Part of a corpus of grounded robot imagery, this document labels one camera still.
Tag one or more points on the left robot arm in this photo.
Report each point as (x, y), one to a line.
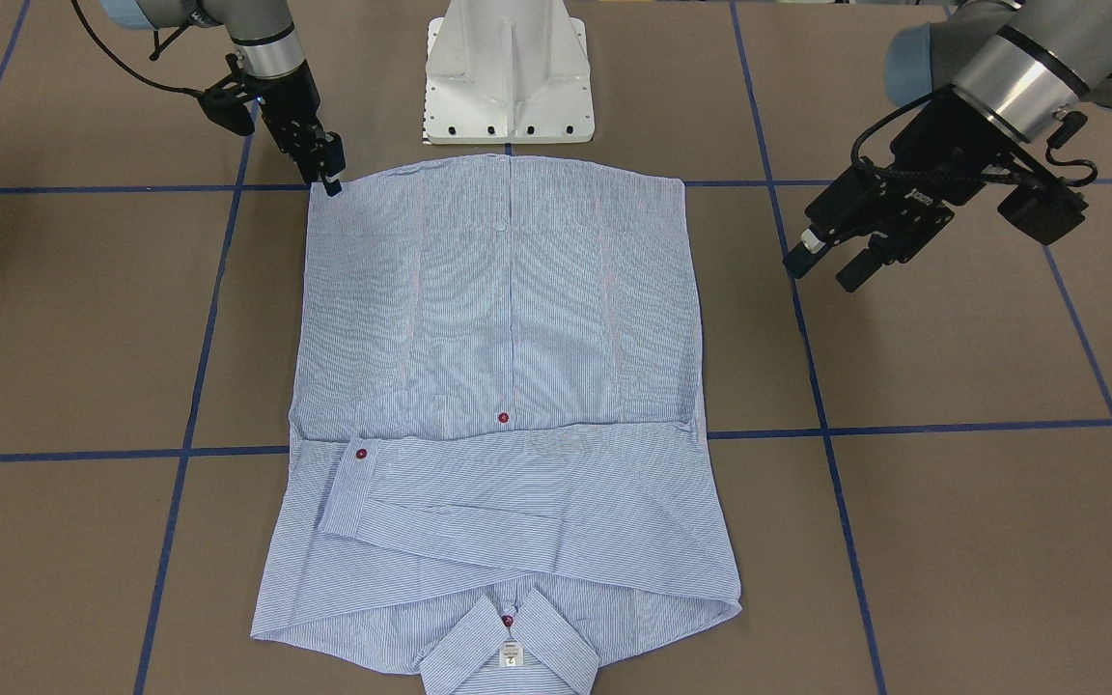
(987, 97)

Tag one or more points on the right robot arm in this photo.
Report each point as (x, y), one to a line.
(267, 66)

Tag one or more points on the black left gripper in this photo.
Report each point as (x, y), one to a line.
(942, 145)

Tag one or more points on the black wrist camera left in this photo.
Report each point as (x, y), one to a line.
(1043, 206)

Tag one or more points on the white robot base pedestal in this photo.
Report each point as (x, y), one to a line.
(508, 72)

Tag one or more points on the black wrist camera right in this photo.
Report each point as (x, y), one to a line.
(225, 104)

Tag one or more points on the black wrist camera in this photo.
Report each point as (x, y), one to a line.
(1043, 206)
(225, 104)

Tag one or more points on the light blue striped shirt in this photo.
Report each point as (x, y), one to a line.
(500, 478)

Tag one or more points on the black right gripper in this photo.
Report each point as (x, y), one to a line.
(287, 102)

